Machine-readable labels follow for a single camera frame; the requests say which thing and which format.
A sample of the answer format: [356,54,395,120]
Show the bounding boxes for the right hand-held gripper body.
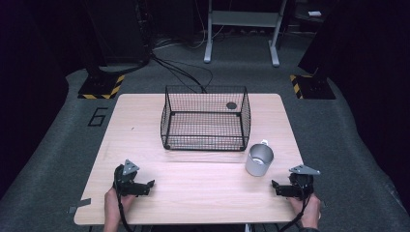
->
[283,164,322,198]

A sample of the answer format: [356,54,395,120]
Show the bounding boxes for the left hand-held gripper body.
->
[112,159,145,197]

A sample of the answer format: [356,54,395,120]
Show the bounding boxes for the person's right hand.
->
[287,192,322,229]

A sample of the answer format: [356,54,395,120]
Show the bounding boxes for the person's left hand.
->
[103,186,137,227]

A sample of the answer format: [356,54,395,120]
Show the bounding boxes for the silver metal cup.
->
[244,138,276,178]

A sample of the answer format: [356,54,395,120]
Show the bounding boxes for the grey tape strip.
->
[67,197,92,215]

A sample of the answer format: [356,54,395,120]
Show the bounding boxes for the black yellow striped stand base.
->
[77,73,126,101]
[288,73,337,101]

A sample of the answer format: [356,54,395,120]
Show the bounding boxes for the dark cabinet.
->
[80,0,152,67]

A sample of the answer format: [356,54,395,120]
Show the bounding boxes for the white metal stand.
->
[203,0,288,68]

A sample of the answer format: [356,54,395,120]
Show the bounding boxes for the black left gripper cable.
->
[115,185,134,232]

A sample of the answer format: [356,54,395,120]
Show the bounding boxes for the black wire mesh basket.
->
[160,84,252,152]

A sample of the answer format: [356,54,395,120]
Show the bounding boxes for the black floor cables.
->
[150,35,215,95]

